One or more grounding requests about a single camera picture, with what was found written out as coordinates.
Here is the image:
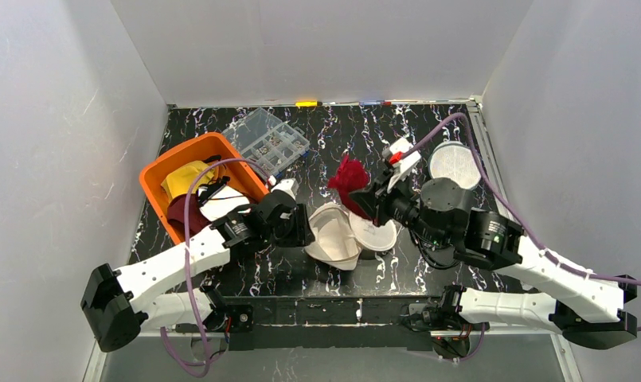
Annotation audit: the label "crimson red bra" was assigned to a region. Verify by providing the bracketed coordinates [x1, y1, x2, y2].
[327, 155, 372, 220]

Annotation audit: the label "white mesh bag beige trim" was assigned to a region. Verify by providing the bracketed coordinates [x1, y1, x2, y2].
[304, 203, 397, 271]

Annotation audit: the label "white bra black straps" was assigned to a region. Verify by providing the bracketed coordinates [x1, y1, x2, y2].
[196, 176, 252, 223]

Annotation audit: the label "white mesh bag blue trim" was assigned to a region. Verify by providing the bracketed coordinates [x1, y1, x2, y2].
[428, 141, 481, 190]

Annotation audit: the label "maroon bra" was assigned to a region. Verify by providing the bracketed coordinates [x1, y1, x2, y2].
[166, 194, 210, 236]

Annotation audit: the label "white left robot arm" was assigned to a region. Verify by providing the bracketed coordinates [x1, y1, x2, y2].
[80, 179, 315, 353]

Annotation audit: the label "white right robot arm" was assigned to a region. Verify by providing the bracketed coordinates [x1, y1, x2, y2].
[350, 178, 638, 350]

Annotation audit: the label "clear plastic screw box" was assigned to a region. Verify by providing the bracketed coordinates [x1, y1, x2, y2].
[222, 107, 310, 178]

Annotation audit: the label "yellow cloth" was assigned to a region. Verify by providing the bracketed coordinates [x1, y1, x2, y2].
[161, 161, 226, 201]

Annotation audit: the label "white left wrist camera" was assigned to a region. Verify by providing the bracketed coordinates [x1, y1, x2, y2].
[272, 178, 299, 199]

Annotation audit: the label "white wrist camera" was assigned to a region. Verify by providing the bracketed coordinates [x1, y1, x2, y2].
[382, 137, 421, 193]
[272, 178, 299, 199]

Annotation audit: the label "black coiled cable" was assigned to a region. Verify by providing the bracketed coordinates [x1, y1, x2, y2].
[412, 232, 459, 271]

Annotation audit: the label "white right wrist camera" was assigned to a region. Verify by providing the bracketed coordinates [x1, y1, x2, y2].
[382, 137, 421, 193]

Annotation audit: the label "yellow marker on wall edge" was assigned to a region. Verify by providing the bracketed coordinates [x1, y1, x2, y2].
[295, 100, 322, 107]

